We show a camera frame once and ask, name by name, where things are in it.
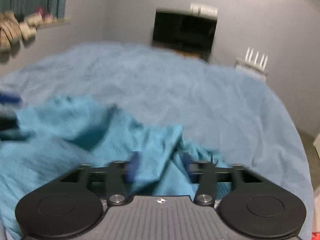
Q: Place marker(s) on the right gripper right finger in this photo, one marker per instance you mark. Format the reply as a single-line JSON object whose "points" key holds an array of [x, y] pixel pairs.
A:
{"points": [[203, 174]]}

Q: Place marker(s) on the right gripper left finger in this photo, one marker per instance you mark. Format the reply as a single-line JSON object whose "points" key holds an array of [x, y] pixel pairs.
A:
{"points": [[120, 176]]}

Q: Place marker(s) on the teal tie-dye hooded jacket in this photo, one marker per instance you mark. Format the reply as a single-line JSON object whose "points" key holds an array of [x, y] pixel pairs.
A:
{"points": [[65, 132]]}

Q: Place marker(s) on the blue fleece bed blanket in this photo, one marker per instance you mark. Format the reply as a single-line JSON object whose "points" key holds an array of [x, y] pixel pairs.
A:
{"points": [[219, 108]]}

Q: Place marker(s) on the beige checkered garment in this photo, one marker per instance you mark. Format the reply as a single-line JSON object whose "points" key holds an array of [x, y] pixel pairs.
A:
{"points": [[10, 31]]}

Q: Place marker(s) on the cream fuzzy garment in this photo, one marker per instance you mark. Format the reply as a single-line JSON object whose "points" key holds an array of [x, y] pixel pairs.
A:
{"points": [[28, 27]]}

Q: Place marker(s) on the wooden window sill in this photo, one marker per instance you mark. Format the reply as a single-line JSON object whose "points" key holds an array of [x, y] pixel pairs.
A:
{"points": [[54, 22]]}

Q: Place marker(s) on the pink slippers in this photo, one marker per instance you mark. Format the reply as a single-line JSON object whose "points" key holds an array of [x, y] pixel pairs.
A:
{"points": [[47, 17]]}

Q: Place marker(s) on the white wifi router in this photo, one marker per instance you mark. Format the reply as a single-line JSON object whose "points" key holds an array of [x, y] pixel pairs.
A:
{"points": [[256, 60]]}

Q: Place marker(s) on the black flat monitor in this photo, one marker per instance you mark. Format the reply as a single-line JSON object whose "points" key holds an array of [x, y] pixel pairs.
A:
{"points": [[184, 30]]}

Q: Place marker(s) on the white wall power strip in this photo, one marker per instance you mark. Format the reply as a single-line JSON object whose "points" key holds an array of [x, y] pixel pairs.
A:
{"points": [[203, 10]]}

